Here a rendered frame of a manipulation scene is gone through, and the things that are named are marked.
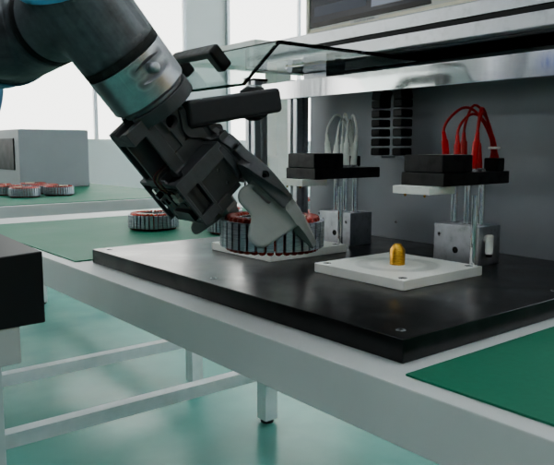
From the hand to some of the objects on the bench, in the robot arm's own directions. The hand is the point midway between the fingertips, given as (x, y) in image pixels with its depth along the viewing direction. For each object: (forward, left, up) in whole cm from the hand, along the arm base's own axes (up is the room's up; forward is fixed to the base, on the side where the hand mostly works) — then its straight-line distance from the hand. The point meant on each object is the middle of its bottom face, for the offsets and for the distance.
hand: (276, 232), depth 72 cm
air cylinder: (+33, -7, -8) cm, 35 cm away
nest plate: (+19, -4, -8) cm, 21 cm away
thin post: (+30, +12, -9) cm, 33 cm away
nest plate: (+23, +20, -9) cm, 32 cm away
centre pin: (+19, -4, -7) cm, 20 cm away
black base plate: (+22, +8, -10) cm, 26 cm away
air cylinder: (+38, +17, -9) cm, 42 cm away
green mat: (+56, +67, -14) cm, 88 cm away
